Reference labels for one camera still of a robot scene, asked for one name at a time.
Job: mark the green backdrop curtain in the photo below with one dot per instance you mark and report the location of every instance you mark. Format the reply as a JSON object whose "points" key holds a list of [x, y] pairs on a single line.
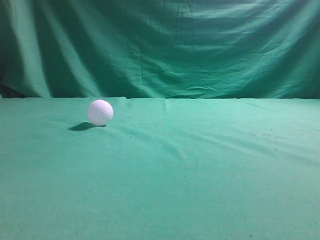
{"points": [[194, 49]]}

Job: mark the white dimpled golf ball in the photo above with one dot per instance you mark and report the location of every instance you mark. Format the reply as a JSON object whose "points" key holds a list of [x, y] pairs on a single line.
{"points": [[100, 112]]}

